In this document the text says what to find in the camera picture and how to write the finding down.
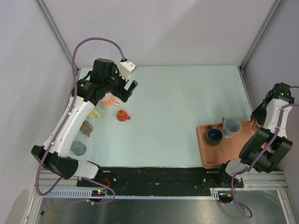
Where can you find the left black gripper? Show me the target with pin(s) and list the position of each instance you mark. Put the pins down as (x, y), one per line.
(122, 93)

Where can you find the large pink mug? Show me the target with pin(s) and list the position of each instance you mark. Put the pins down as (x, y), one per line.
(109, 101)

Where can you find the small red-orange mug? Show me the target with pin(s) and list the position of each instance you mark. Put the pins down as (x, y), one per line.
(123, 116)

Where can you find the yellow mug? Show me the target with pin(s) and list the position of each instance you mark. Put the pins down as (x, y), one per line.
(94, 114)

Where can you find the pink textured mug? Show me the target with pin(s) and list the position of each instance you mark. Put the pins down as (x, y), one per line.
(78, 148)

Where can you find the blue striped ceramic mug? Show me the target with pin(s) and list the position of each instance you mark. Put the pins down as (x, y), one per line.
(213, 136)

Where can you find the grey printed mug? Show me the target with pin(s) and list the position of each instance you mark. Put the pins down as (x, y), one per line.
(230, 127)

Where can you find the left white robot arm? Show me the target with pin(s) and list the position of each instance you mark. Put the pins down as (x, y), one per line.
(105, 77)

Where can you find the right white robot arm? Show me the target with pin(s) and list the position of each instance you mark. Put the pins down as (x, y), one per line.
(266, 148)

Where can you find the brown striped mug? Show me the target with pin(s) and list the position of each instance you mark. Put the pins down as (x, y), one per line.
(86, 128)

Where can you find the orange plastic tray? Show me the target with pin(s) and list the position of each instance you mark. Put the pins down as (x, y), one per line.
(227, 149)

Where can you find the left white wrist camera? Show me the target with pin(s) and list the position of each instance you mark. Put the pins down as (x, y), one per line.
(126, 68)

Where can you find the left aluminium frame post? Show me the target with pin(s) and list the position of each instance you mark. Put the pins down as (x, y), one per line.
(54, 29)

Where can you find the aluminium frame post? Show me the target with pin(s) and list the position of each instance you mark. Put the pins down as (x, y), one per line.
(54, 29)
(270, 17)

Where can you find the grey slotted cable duct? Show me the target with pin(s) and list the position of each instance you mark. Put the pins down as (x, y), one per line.
(99, 194)

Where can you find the right aluminium frame post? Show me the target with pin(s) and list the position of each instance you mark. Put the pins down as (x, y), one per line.
(270, 17)

